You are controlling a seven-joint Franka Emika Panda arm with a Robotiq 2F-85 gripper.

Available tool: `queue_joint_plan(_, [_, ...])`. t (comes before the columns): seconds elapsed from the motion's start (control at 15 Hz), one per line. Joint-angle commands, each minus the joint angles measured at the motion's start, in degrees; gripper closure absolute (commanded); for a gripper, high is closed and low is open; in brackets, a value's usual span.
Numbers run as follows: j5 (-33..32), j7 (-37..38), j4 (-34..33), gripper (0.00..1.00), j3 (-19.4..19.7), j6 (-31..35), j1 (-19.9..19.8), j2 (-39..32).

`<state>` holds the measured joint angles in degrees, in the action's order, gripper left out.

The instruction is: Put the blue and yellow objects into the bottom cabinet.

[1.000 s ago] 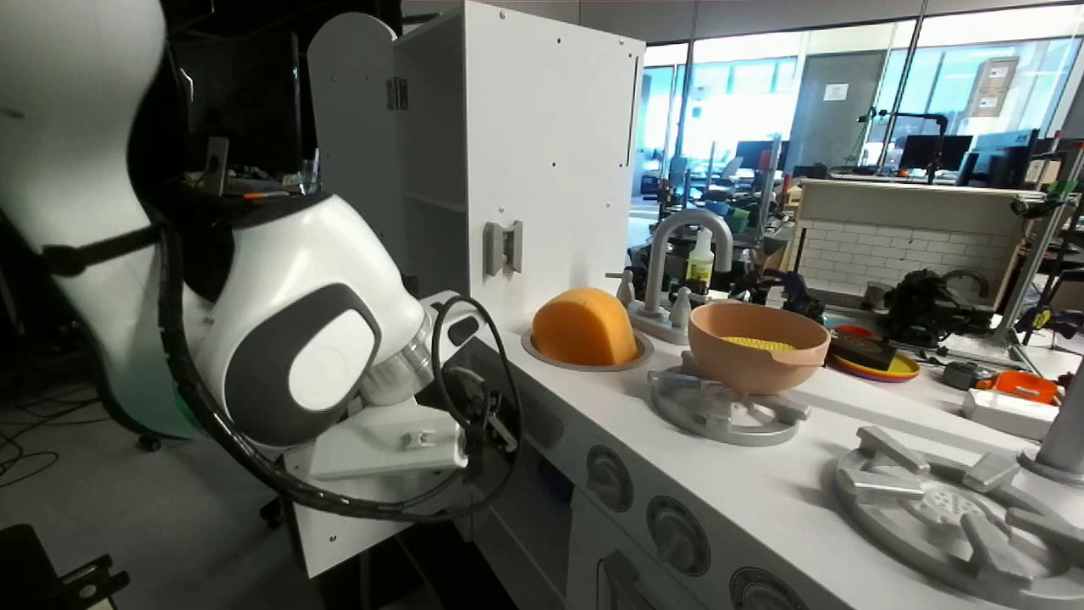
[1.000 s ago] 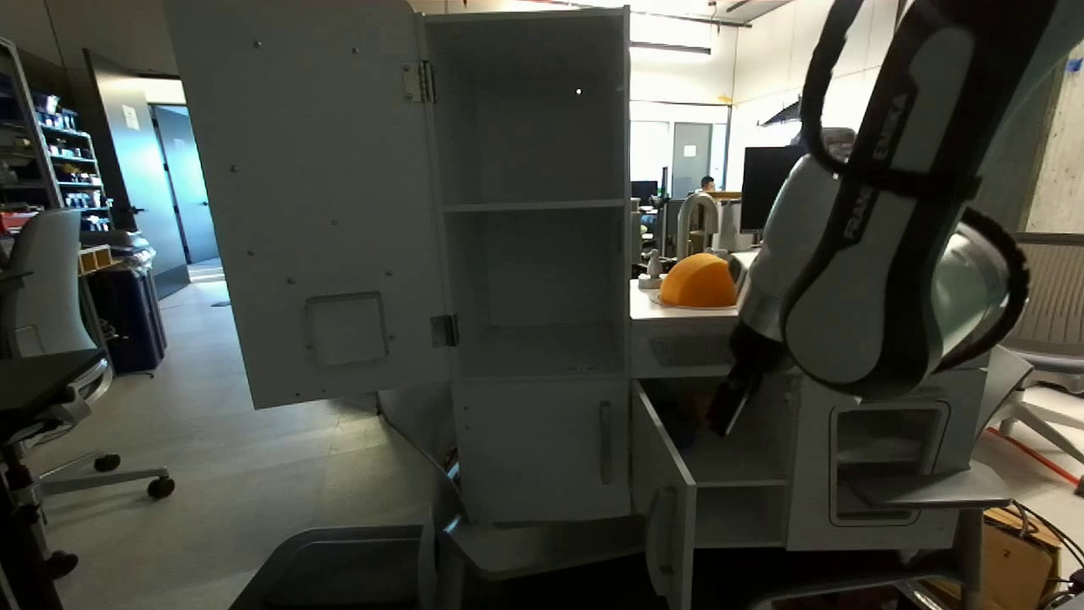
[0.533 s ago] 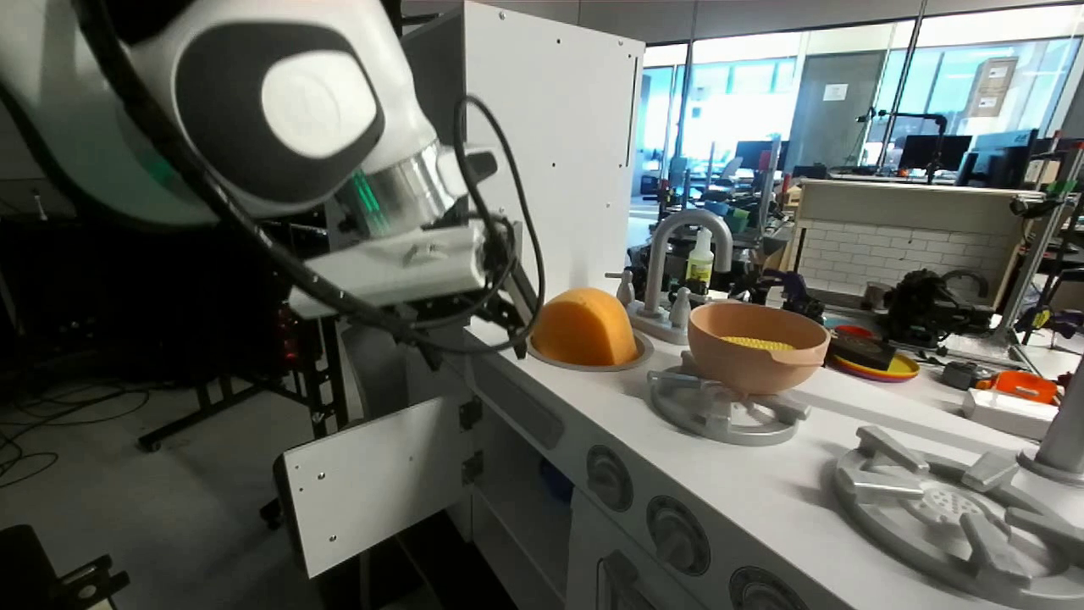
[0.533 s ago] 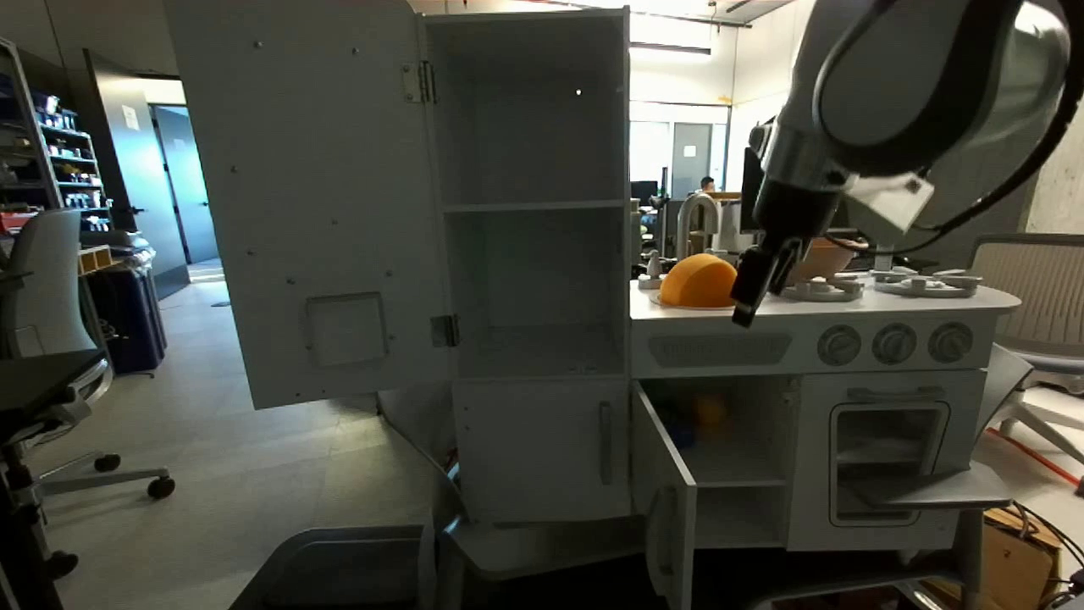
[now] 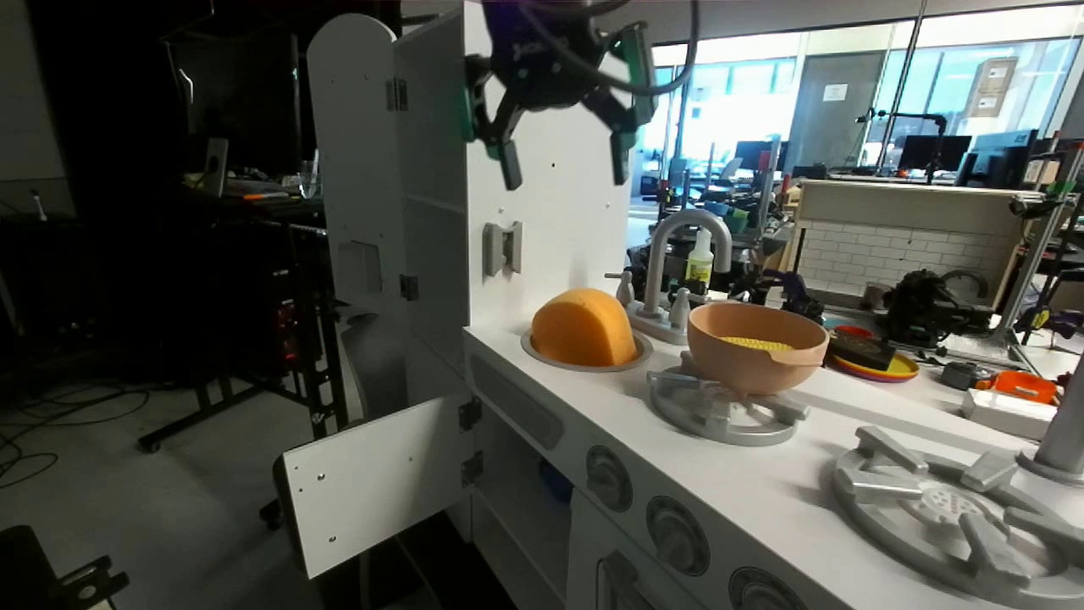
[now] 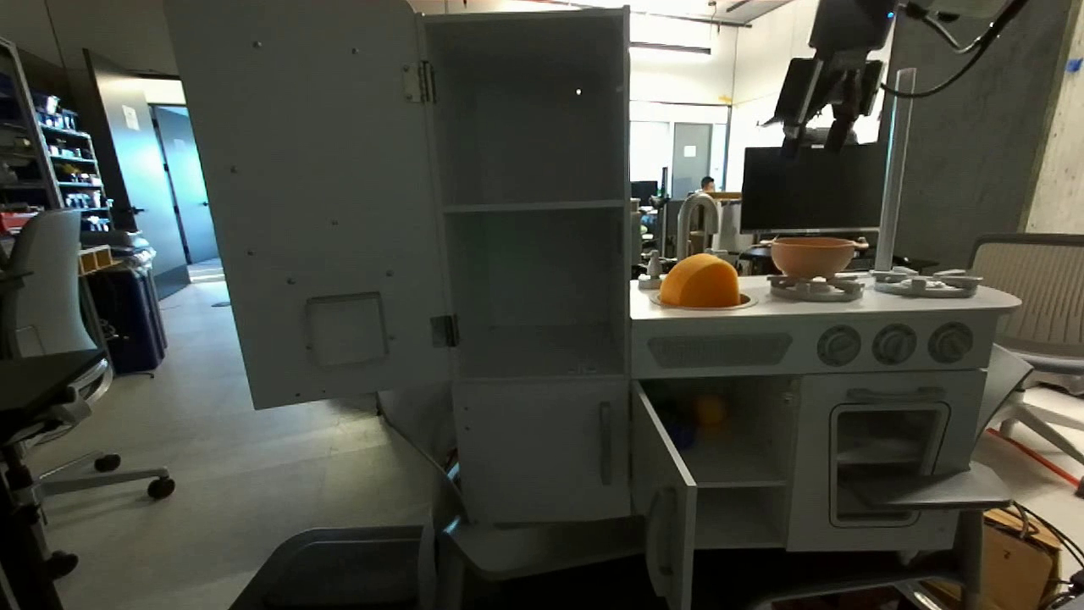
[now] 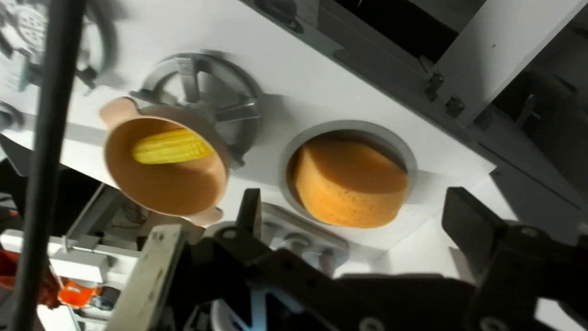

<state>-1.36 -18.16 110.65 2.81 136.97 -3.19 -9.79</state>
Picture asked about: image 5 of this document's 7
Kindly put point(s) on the grey wall bracket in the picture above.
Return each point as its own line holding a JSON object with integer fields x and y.
{"x": 503, "y": 248}

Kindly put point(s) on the orange yellow plate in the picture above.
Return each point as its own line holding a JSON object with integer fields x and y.
{"x": 891, "y": 372}

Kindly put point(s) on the clear spray bottle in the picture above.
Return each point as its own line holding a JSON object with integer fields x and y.
{"x": 703, "y": 266}

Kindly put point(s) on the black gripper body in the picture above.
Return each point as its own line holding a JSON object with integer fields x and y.
{"x": 552, "y": 52}

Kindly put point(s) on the black object on plate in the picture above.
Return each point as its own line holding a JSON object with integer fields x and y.
{"x": 865, "y": 353}

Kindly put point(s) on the grey toy faucet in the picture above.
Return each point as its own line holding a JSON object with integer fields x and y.
{"x": 658, "y": 257}

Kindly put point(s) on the black equipment pile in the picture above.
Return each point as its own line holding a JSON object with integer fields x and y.
{"x": 927, "y": 307}

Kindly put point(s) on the yellow toy banana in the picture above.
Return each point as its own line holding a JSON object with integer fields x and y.
{"x": 753, "y": 348}

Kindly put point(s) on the orange hand tool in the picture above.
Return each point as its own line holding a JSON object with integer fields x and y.
{"x": 1021, "y": 388}

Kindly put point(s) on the white toy kitchen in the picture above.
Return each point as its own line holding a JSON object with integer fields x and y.
{"x": 543, "y": 205}

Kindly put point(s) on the orange dome bowl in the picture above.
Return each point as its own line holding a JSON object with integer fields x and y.
{"x": 579, "y": 330}

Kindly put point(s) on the wooden bowl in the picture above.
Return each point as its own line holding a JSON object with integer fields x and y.
{"x": 748, "y": 366}

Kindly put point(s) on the small white cabinet door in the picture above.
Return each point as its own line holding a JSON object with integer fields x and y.
{"x": 373, "y": 484}

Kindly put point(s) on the dark background monitor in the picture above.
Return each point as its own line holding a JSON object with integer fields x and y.
{"x": 936, "y": 154}

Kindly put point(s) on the round grey oven knob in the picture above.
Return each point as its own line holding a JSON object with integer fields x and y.
{"x": 761, "y": 590}
{"x": 677, "y": 535}
{"x": 608, "y": 480}

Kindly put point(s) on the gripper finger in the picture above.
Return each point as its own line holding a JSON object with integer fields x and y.
{"x": 631, "y": 103}
{"x": 496, "y": 135}

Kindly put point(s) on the grey metal pole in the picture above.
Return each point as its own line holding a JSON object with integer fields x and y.
{"x": 1069, "y": 436}

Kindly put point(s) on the framed wall poster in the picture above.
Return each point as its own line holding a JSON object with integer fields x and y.
{"x": 994, "y": 88}

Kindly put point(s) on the black clamp mount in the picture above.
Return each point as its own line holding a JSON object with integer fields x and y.
{"x": 33, "y": 569}

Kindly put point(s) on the white flat box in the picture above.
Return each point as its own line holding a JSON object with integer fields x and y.
{"x": 1002, "y": 416}

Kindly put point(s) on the grey toy burner grate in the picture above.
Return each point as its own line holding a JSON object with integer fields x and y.
{"x": 961, "y": 521}
{"x": 722, "y": 416}

